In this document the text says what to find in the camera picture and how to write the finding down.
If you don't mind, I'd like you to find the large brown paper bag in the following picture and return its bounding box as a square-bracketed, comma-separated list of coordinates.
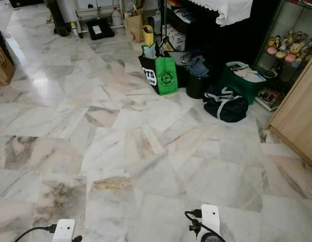
[0, 39, 16, 86]

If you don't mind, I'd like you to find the black floor stand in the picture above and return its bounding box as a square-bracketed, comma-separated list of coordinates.
[44, 0, 71, 37]

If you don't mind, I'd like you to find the black floor scale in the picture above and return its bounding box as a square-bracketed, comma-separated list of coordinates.
[85, 18, 116, 41]

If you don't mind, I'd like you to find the white metal rack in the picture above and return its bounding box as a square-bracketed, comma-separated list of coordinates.
[72, 0, 127, 38]

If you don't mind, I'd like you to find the clear plastic bottle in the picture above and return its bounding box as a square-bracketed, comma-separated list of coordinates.
[111, 7, 123, 27]

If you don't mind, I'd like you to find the black bag with white print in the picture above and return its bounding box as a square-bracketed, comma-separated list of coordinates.
[139, 52, 159, 94]

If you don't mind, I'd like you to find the small brown paper bag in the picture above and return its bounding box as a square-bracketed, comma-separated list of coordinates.
[124, 8, 145, 43]

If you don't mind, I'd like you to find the yellow cylinder container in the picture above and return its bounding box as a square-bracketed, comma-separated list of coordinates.
[142, 25, 155, 47]

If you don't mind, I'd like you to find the green shopping bag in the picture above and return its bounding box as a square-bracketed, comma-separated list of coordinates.
[154, 44, 178, 96]

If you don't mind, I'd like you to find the white cardboard box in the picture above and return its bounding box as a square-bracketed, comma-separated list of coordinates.
[163, 25, 187, 51]

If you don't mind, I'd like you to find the black round bin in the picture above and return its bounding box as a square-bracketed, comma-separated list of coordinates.
[185, 71, 211, 99]

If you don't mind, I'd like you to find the blue denim clothing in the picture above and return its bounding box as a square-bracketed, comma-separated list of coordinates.
[181, 51, 210, 78]

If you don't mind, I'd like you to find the navy duffel bag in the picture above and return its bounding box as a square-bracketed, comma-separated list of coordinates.
[203, 86, 249, 124]

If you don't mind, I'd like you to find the black cabinet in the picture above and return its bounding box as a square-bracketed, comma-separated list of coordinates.
[163, 0, 283, 76]

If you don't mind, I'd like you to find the dark green tote bag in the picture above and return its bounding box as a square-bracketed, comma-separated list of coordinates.
[220, 62, 268, 105]

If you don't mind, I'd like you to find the white lace cloth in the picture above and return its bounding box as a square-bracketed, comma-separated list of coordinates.
[186, 0, 254, 27]

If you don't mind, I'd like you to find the light wooden cabinet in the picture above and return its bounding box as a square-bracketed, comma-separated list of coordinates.
[266, 50, 312, 171]

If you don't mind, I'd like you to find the plush toy pile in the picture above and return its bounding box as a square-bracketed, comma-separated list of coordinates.
[265, 30, 312, 69]

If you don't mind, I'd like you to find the glass display cabinet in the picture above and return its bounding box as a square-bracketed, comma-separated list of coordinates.
[254, 0, 312, 112]

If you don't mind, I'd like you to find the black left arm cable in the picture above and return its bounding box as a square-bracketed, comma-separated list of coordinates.
[16, 225, 58, 242]

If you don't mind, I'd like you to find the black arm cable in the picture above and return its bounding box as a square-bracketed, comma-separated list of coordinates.
[184, 209, 227, 242]
[16, 225, 58, 242]

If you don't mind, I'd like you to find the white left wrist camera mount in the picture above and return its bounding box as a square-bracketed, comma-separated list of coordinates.
[53, 219, 76, 242]

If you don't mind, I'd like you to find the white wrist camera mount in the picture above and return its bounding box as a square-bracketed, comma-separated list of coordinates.
[200, 204, 221, 242]
[53, 219, 76, 242]

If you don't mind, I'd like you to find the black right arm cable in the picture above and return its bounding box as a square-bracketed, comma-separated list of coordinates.
[184, 209, 227, 242]

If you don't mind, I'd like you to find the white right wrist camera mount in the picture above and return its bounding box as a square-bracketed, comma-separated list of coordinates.
[200, 204, 221, 242]

